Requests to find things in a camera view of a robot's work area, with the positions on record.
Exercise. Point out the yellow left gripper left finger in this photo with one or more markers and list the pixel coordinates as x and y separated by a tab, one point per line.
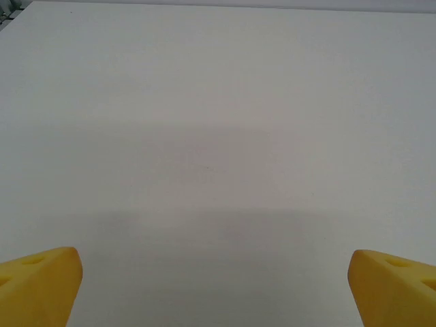
37	293

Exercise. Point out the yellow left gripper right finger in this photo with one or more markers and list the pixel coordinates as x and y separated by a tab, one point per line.
395	296

